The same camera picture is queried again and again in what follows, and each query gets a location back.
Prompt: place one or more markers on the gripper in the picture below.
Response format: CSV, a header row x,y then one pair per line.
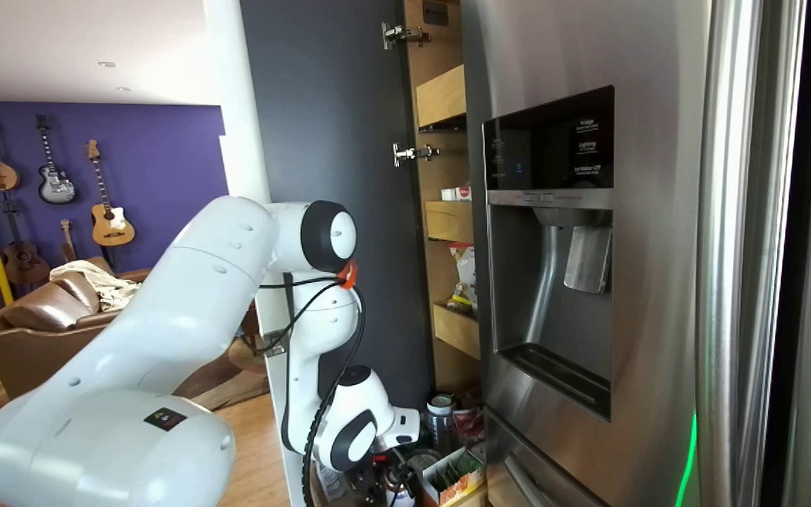
x,y
372,486

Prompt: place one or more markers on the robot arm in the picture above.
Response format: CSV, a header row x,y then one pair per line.
x,y
166,331

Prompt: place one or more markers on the wooden pull-out drawer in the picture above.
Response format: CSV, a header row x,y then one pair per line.
x,y
442,95
456,329
449,221

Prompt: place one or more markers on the fridge drawer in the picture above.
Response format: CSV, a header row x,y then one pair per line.
x,y
588,458

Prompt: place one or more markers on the stainless steel fridge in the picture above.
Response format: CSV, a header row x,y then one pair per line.
x,y
659,282

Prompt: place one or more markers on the fridge door with dispenser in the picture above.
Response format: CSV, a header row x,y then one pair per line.
x,y
652,70

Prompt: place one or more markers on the cardboard box of packets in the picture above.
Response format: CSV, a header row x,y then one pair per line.
x,y
456,477

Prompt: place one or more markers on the dark jar with white lid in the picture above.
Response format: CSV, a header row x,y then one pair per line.
x,y
441,422

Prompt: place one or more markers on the wooden pantry cabinet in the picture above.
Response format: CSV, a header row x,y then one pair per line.
x,y
448,338

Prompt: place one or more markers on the snack bag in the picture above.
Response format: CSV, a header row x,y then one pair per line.
x,y
463,267

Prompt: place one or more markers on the water and ice dispenser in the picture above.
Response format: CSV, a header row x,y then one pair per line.
x,y
553,282

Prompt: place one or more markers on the red and white box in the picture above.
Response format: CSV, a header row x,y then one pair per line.
x,y
456,193

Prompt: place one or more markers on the cream blanket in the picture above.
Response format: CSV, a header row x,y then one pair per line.
x,y
99,282

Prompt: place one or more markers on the brown leather sofa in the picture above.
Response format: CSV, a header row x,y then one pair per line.
x,y
39,331

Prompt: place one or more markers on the light acoustic guitar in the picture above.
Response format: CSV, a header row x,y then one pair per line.
x,y
111,225

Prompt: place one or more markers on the dark pantry cabinet door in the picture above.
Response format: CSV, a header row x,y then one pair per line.
x,y
335,105

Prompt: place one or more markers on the ukulele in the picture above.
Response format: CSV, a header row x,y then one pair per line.
x,y
67,246

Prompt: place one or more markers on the dark acoustic guitar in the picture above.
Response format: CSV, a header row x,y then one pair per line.
x,y
22,260

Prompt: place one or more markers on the black and white electric guitar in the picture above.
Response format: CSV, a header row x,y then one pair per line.
x,y
56,186

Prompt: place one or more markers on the mandolin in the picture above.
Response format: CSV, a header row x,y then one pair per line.
x,y
0,174

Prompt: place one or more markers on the yellow post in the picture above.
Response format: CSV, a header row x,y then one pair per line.
x,y
1,278

